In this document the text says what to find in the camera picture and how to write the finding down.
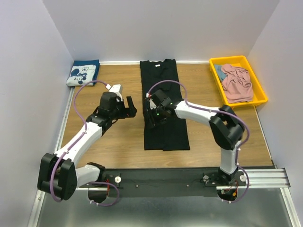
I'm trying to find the aluminium frame rail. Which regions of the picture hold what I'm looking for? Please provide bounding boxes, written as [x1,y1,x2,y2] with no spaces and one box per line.
[39,168,291,190]

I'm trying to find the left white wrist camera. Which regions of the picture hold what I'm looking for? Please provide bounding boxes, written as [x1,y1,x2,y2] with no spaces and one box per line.
[109,84,123,101]

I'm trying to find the black t-shirt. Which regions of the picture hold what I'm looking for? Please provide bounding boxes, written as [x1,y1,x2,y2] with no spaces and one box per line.
[140,59,190,151]

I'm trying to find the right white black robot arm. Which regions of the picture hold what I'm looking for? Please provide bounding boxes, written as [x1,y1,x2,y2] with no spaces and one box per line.
[145,90,245,185]

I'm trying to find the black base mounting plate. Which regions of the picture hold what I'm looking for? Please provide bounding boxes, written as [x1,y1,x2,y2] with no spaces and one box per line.
[78,167,247,199]

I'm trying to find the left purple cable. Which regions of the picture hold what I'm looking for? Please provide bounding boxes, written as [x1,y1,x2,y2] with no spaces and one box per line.
[51,80,120,208]

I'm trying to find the folded blue cartoon t-shirt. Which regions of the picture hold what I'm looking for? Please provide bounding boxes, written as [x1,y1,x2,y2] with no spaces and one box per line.
[66,60,100,87]

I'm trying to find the yellow plastic bin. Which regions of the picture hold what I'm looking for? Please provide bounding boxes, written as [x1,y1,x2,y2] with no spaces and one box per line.
[209,55,268,107]

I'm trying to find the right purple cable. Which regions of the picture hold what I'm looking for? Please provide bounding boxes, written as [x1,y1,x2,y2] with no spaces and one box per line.
[146,80,250,204]

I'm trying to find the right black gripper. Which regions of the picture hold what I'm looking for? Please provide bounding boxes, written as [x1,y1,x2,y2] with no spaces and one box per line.
[144,106,167,129]

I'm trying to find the light blue garment in bin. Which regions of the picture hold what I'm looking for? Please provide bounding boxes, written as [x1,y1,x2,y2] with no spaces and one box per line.
[214,64,227,82]

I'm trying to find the pink t-shirt in bin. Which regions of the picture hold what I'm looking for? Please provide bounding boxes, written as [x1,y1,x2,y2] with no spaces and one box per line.
[221,64,253,104]

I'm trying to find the purple cable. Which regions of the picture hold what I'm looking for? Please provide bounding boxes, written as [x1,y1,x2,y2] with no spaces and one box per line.
[146,80,250,204]
[51,80,120,208]

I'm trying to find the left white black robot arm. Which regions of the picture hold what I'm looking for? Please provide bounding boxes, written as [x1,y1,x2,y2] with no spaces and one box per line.
[37,92,137,202]

